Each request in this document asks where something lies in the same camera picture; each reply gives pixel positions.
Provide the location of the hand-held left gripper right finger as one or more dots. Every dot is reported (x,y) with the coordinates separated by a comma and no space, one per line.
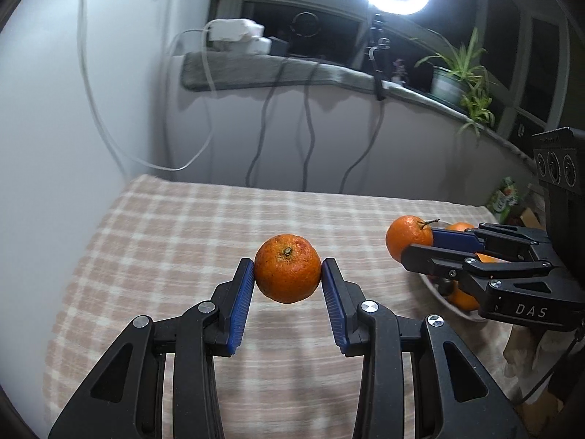
(336,311)

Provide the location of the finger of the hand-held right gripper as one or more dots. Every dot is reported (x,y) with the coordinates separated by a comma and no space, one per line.
(434,260)
(452,238)

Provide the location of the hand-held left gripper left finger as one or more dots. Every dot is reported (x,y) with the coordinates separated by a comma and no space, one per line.
(242,306)

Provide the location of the bowl of oranges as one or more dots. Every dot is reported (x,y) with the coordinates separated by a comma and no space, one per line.
(441,295)

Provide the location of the mandarin with stem twig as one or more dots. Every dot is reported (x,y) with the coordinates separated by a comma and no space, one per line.
(406,238)

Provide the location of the small round mandarin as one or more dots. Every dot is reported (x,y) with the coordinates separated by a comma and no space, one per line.
(288,270)

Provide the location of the large orange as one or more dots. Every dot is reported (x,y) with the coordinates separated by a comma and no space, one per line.
(464,299)
(459,227)

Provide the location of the brown box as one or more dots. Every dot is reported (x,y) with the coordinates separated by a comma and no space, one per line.
(529,217)

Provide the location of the green packet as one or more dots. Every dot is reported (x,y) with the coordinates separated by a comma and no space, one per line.
(505,196)

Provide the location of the beige checkered tablecloth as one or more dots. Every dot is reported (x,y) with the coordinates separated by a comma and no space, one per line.
(183,238)

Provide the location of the green spider plant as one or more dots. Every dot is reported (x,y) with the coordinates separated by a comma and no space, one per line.
(475,100)

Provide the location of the pale plant pot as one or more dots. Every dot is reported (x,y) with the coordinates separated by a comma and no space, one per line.
(445,86)

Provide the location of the black light stand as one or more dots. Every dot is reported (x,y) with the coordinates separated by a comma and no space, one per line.
(378,87)

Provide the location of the small purple plant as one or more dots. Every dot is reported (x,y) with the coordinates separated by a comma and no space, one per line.
(399,71)

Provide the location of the black power adapter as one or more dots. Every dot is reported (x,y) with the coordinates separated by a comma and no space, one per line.
(279,46)

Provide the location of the white power adapter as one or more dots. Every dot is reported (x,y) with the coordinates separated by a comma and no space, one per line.
(233,27)
(247,45)

